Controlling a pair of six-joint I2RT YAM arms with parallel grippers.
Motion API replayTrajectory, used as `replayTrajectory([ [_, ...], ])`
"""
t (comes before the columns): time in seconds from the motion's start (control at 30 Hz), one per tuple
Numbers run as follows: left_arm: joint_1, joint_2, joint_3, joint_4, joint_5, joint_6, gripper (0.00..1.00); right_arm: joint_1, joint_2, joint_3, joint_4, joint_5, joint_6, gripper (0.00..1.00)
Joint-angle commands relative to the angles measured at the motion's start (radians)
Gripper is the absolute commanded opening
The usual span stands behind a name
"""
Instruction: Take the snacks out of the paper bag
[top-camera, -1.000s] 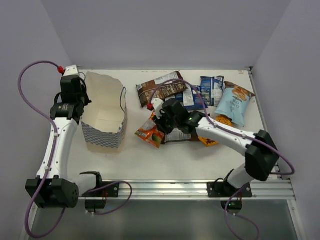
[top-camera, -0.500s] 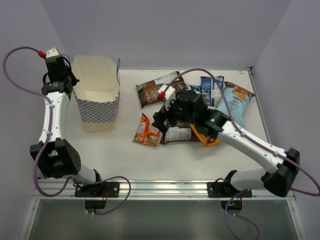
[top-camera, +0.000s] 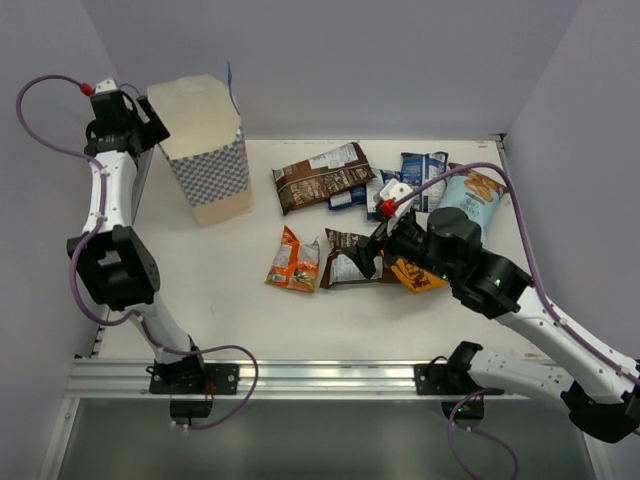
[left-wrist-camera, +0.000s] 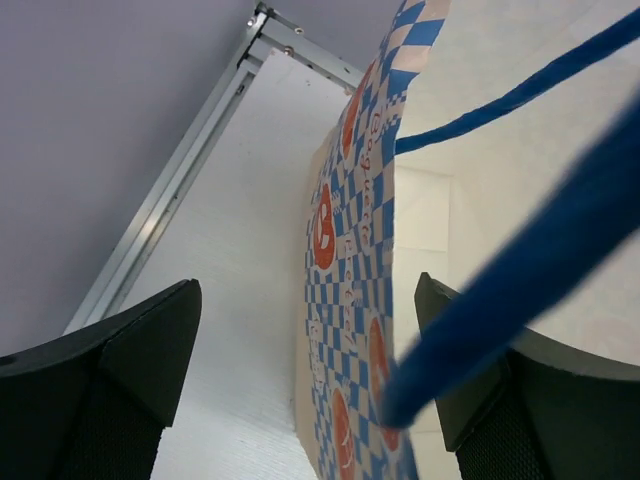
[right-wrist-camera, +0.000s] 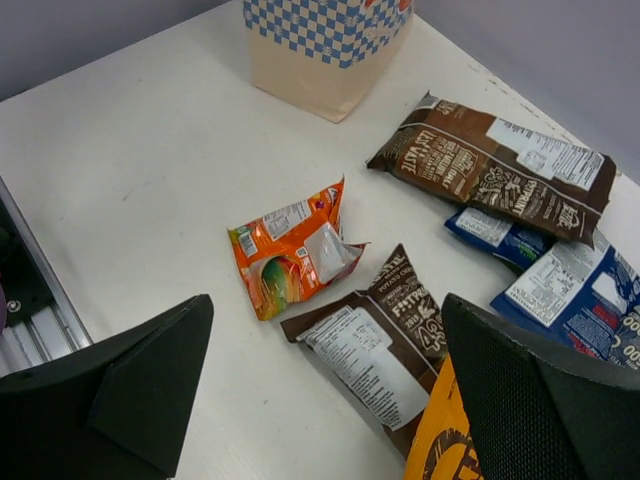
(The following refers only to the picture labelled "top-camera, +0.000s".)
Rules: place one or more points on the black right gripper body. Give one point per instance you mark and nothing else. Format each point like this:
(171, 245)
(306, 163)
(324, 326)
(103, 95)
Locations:
(400, 238)

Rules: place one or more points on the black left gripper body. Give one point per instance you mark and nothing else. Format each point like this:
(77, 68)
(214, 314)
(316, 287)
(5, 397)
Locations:
(151, 126)

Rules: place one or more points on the orange snack packet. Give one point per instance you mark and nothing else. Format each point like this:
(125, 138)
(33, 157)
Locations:
(415, 279)

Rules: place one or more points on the light blue snack packet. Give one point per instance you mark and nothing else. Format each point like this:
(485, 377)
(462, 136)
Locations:
(476, 194)

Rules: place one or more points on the checkered blue paper bag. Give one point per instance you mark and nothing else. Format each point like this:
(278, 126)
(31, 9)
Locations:
(206, 149)

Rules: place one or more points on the blue white snack packet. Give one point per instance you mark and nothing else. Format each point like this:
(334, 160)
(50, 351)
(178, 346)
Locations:
(352, 197)

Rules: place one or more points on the dark brown kettle chips bag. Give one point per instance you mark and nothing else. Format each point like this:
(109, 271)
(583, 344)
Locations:
(341, 270)

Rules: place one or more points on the small orange white packet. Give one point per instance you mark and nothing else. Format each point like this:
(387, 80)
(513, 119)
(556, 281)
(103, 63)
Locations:
(295, 265)

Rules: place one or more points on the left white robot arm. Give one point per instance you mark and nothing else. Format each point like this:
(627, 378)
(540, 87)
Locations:
(109, 258)

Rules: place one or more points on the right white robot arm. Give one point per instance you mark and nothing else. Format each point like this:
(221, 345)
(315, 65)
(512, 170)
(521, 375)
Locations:
(595, 385)

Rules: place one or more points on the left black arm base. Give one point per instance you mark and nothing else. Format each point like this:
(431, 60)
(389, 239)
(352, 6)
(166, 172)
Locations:
(192, 388)

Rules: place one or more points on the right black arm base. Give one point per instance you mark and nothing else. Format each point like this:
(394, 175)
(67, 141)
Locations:
(436, 377)

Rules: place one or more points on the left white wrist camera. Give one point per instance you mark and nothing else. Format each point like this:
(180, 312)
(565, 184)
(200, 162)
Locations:
(106, 86)

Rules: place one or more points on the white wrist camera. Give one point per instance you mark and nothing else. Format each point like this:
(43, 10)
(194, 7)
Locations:
(393, 202)
(106, 86)

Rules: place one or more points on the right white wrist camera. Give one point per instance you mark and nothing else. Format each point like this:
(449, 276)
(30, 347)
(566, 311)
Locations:
(393, 202)

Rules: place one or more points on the aluminium front rail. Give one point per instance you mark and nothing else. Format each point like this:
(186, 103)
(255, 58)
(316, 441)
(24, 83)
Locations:
(276, 380)

